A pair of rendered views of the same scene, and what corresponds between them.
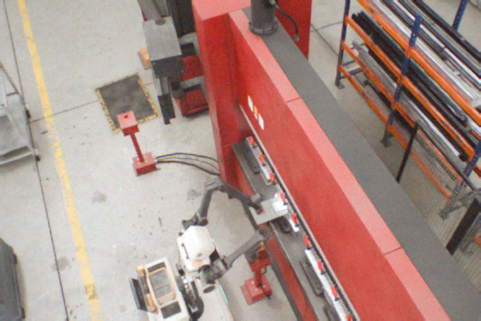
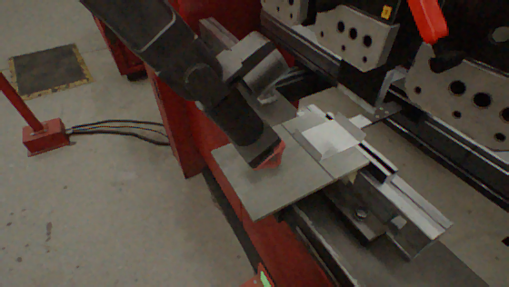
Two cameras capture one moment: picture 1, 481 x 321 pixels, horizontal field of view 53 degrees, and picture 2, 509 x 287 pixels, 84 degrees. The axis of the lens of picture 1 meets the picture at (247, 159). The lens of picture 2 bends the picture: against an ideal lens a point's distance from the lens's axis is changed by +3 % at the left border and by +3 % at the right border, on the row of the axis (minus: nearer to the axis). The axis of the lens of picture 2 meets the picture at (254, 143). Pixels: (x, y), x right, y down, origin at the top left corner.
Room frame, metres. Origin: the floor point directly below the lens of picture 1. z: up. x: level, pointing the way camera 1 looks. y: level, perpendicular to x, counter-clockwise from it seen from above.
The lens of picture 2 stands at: (1.69, 0.01, 1.41)
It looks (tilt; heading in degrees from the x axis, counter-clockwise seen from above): 46 degrees down; 349
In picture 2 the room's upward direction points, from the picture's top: straight up
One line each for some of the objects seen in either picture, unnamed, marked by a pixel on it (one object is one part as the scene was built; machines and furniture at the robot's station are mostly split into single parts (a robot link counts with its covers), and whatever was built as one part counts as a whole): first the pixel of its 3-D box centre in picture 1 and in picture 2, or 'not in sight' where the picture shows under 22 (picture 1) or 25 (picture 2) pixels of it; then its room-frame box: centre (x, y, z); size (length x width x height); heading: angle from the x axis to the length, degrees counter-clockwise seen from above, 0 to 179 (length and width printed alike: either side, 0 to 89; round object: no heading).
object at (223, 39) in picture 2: (258, 160); (234, 55); (2.60, -0.10, 0.92); 0.50 x 0.06 x 0.10; 18
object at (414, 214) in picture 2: (287, 214); (354, 170); (2.03, -0.29, 0.92); 0.39 x 0.06 x 0.10; 18
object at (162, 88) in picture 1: (163, 91); not in sight; (3.05, 0.68, 1.42); 0.45 x 0.12 x 0.36; 11
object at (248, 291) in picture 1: (255, 288); not in sight; (1.77, 0.02, 0.06); 0.25 x 0.20 x 0.12; 109
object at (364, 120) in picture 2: not in sight; (394, 104); (2.13, -0.41, 1.01); 0.26 x 0.12 x 0.05; 108
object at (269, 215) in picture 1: (268, 210); (288, 157); (2.03, -0.13, 1.00); 0.26 x 0.18 x 0.01; 108
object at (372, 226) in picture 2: (280, 216); (326, 184); (2.03, -0.23, 0.89); 0.30 x 0.05 x 0.03; 18
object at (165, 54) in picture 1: (170, 76); not in sight; (3.12, 0.60, 1.53); 0.51 x 0.25 x 0.85; 11
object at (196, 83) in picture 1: (199, 94); not in sight; (3.23, 0.40, 1.17); 0.40 x 0.24 x 0.07; 18
